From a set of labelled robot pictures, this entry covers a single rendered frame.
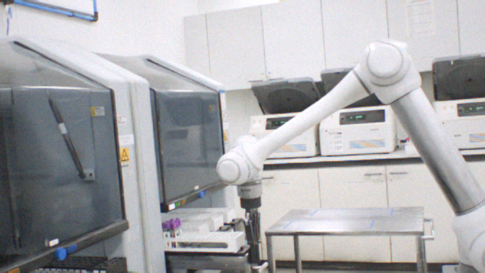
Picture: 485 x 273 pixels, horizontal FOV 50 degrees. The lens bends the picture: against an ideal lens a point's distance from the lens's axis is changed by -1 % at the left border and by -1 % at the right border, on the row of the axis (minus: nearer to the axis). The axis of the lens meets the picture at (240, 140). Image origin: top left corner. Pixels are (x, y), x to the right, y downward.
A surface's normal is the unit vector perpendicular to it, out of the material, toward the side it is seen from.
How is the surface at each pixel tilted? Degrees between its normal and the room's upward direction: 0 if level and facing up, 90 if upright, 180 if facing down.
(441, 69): 142
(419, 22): 90
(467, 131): 90
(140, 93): 90
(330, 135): 90
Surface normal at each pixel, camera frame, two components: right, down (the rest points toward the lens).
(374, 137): -0.33, 0.07
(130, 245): 0.94, -0.06
